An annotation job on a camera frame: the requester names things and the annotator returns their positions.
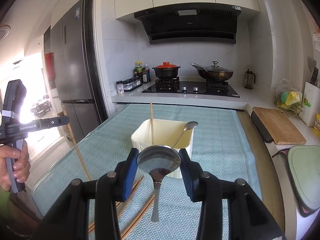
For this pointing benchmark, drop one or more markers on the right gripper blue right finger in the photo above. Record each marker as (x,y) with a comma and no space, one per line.
(203,187)

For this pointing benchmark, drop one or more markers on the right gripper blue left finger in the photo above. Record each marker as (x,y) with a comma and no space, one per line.
(115,186)

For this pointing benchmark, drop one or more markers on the wooden chopstick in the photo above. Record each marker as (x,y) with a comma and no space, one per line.
(152,125)
(121,206)
(78,153)
(138,217)

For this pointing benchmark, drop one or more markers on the large steel spoon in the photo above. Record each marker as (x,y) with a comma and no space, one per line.
(158,161)

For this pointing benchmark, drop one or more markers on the person's left hand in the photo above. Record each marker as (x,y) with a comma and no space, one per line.
(20,168)

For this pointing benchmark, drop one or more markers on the teal woven table mat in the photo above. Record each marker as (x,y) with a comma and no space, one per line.
(220,147)

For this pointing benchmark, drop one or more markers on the cream utensil holder box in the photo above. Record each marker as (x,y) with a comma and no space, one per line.
(176,134)

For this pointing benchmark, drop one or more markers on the black tray under board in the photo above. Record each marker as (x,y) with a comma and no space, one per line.
(261,129)

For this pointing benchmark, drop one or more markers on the wooden chopstick standing in holder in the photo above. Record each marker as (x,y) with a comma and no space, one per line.
(152,125)

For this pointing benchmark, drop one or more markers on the wooden cutting board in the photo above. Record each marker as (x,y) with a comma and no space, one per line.
(280,128)

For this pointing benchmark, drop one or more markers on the white spice jar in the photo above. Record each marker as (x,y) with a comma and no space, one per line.
(120,87)

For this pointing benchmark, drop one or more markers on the black gas stove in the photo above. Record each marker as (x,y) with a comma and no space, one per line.
(192,87)

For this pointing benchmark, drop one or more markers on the green cutting board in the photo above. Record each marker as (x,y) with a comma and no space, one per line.
(303,164)

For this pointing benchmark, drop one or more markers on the clear seasoning box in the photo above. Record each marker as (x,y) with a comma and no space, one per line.
(131,84)

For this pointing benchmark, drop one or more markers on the grey refrigerator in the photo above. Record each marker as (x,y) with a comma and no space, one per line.
(74,72)

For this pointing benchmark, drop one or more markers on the dark french press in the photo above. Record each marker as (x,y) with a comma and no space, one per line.
(250,79)

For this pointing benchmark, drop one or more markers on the black wok with glass lid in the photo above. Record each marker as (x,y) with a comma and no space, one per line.
(214,72)

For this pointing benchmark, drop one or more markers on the sauce bottles group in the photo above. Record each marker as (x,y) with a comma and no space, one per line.
(142,71)

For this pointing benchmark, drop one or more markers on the plastic bags on rack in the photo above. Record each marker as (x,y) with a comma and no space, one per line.
(288,99)

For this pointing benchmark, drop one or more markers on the black clay pot orange lid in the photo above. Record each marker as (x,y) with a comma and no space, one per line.
(166,71)

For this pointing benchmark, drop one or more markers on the yellow container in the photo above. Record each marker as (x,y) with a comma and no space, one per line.
(316,125)

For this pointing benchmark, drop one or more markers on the white knife block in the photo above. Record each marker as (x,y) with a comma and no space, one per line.
(310,102)

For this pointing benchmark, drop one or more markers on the black range hood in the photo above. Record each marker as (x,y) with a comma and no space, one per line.
(190,22)

